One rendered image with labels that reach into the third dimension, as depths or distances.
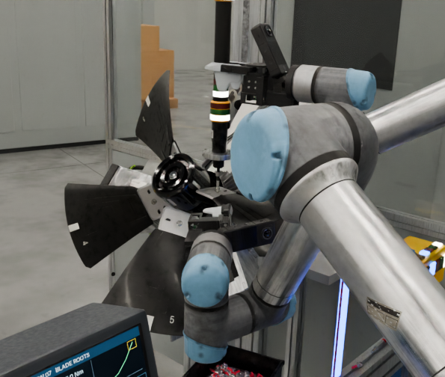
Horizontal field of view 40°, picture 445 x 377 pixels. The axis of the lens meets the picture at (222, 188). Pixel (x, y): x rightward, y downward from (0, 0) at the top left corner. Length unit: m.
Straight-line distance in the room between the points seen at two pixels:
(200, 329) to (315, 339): 1.30
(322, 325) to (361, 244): 1.57
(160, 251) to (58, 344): 0.73
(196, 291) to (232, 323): 0.11
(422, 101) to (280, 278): 0.38
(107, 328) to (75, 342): 0.04
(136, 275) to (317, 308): 1.00
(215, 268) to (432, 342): 0.41
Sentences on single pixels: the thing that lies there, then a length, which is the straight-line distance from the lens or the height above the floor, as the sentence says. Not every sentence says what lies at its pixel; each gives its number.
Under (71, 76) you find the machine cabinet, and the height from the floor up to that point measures 0.78.
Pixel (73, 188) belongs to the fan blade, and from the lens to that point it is 1.64.
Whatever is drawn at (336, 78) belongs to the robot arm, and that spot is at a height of 1.48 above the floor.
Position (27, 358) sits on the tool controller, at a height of 1.25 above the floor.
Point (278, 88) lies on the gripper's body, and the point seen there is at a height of 1.44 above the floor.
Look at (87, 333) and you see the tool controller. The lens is 0.72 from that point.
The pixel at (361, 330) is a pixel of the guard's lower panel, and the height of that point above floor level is 0.57.
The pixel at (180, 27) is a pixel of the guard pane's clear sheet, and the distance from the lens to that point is 2.46.
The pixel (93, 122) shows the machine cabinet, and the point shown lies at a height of 0.27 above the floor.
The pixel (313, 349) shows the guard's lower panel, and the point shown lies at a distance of 2.34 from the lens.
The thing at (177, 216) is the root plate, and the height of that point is 1.13.
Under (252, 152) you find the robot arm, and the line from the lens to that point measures 0.78.
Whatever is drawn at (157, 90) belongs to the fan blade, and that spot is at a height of 1.38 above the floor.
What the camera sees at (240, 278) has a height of 1.02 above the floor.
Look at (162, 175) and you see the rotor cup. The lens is 1.46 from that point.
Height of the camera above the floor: 1.61
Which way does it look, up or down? 17 degrees down
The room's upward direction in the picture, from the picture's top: 2 degrees clockwise
